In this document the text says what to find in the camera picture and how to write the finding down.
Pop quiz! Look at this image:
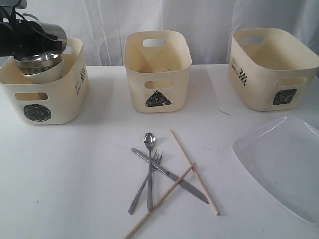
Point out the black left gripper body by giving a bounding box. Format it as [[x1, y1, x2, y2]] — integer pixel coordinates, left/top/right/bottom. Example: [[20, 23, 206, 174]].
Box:
[[0, 0, 63, 57]]

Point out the steel bowl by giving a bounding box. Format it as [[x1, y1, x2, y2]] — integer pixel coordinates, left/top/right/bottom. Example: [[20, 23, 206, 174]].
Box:
[[14, 53, 63, 75]]

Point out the white ceramic bowl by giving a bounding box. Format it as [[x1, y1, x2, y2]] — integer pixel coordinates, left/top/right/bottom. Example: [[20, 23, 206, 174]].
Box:
[[25, 58, 64, 84]]

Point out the steel spoon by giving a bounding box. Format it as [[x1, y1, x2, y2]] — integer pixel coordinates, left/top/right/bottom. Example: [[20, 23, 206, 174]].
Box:
[[144, 132, 156, 212]]

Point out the wooden chopstick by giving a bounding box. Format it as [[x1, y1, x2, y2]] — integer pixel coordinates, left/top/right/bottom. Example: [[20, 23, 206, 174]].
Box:
[[124, 163, 196, 239], [170, 129, 221, 216]]

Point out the steel table knife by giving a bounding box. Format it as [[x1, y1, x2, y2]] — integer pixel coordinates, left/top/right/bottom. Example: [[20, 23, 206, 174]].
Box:
[[131, 147, 209, 204]]

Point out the steel mug with folding handle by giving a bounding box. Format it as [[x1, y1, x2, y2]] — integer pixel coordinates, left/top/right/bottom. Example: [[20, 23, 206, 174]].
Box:
[[15, 14, 67, 56]]

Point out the cream bin with circle mark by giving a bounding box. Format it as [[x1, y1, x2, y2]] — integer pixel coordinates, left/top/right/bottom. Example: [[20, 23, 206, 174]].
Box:
[[0, 38, 88, 125]]

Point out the white curtain backdrop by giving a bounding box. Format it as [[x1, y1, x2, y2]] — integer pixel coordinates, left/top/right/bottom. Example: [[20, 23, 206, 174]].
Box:
[[20, 0, 319, 66]]

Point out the cream bin with triangle mark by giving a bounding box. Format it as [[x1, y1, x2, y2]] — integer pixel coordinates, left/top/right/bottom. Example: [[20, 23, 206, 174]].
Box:
[[124, 30, 192, 113]]

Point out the steel fork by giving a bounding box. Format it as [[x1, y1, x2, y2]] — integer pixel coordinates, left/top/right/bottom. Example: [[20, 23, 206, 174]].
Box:
[[128, 151, 163, 215]]

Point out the cream bin with square mark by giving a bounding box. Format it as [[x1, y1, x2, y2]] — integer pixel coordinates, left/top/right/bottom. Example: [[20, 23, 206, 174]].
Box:
[[229, 28, 319, 111]]

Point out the white square plate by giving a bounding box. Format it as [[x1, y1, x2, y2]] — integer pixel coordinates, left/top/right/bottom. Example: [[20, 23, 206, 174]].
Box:
[[232, 116, 319, 225]]

